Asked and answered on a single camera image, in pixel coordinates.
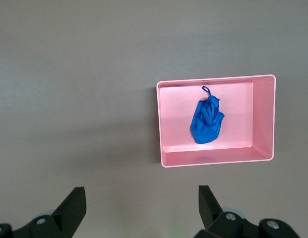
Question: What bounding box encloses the brown table cover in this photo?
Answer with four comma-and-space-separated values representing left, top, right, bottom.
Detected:
0, 0, 308, 238

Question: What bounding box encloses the pink plastic bin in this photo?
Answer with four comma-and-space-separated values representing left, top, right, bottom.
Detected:
156, 74, 277, 168

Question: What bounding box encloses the blue cloth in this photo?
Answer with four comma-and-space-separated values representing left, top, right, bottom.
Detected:
189, 85, 226, 145

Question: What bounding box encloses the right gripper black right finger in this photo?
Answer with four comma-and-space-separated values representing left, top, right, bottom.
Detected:
194, 185, 300, 238

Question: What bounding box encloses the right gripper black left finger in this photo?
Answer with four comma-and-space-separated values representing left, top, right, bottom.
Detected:
0, 187, 87, 238

